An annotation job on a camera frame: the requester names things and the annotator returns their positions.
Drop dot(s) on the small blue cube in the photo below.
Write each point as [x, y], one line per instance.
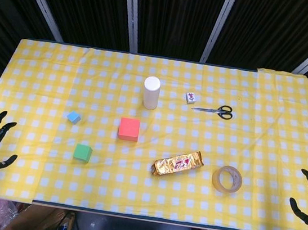
[73, 117]

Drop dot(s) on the green cube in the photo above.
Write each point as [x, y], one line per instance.
[82, 153]

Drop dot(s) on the large red cube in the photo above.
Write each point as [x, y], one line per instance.
[129, 128]

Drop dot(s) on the brown cardboard box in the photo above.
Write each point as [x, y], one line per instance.
[35, 221]

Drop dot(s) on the clear packing tape roll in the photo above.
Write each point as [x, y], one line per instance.
[214, 181]

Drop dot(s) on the small blue bottle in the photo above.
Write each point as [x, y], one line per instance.
[63, 228]

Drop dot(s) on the gold foil biscuit packet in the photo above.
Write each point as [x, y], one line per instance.
[177, 164]

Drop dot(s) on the white mahjong tile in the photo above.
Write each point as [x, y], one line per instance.
[191, 97]

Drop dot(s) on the yellow white checkered tablecloth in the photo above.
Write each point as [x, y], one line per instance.
[143, 193]

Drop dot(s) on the white cylindrical bottle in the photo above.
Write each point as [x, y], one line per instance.
[151, 93]

